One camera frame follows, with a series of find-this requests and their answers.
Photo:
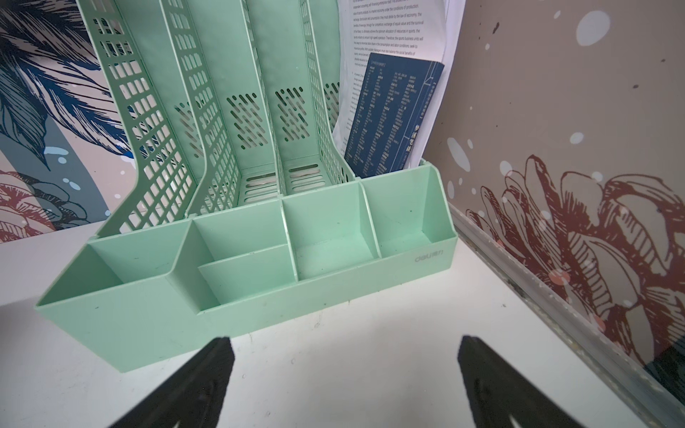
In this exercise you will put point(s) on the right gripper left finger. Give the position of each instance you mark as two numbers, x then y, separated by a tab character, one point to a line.
191	397

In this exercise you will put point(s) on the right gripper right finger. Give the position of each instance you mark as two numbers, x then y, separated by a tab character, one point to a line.
499	396

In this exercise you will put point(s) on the white paper documents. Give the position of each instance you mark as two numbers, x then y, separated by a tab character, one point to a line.
426	30

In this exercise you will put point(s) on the dark blue notebook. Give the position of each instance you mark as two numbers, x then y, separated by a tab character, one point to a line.
393	101

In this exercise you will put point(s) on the green plastic file organizer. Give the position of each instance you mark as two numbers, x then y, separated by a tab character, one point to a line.
244	215

